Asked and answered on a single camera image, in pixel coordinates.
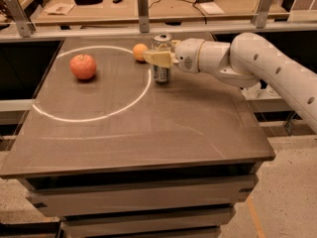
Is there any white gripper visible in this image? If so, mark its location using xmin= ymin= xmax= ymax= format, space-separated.
xmin=143 ymin=39 xmax=204 ymax=73

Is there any silver redbull can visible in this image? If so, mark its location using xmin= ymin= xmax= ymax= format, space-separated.
xmin=153 ymin=34 xmax=171 ymax=84

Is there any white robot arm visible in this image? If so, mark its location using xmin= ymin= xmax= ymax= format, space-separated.
xmin=143 ymin=33 xmax=317 ymax=132

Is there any orange fruit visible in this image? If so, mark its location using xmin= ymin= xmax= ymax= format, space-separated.
xmin=133 ymin=44 xmax=148 ymax=61

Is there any white paper sheet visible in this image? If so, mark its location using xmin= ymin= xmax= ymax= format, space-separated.
xmin=200 ymin=2 xmax=224 ymax=15

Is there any small black remote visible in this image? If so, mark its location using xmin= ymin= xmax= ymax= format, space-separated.
xmin=112 ymin=0 xmax=123 ymax=4

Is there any red apple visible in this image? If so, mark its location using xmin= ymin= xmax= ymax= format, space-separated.
xmin=69 ymin=54 xmax=97 ymax=80

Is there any clear plastic bottle left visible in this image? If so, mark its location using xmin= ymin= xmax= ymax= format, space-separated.
xmin=242 ymin=82 xmax=261 ymax=99

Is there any clear plastic bottle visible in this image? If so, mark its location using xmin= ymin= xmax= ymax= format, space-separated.
xmin=265 ymin=85 xmax=278 ymax=97
xmin=242 ymin=82 xmax=261 ymax=99

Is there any black object on bench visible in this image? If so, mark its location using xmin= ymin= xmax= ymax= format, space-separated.
xmin=74 ymin=0 xmax=103 ymax=5

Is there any clear plastic bottle right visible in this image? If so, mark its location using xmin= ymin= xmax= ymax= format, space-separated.
xmin=265 ymin=85 xmax=278 ymax=97

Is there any paper note left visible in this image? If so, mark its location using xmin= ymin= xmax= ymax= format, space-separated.
xmin=46 ymin=3 xmax=74 ymax=15

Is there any grey drawer cabinet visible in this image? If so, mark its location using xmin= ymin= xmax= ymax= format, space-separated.
xmin=24 ymin=163 xmax=258 ymax=238

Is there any middle metal bracket post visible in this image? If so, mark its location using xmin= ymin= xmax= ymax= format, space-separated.
xmin=137 ymin=0 xmax=150 ymax=33

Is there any metal bracket post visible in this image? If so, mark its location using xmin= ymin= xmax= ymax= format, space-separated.
xmin=4 ymin=0 xmax=36 ymax=38
xmin=252 ymin=0 xmax=272 ymax=29
xmin=137 ymin=0 xmax=150 ymax=33

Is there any right metal bracket post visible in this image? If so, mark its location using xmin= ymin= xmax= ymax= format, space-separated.
xmin=252 ymin=0 xmax=272 ymax=29

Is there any left metal bracket post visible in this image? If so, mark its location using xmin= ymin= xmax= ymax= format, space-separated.
xmin=4 ymin=0 xmax=36 ymax=38

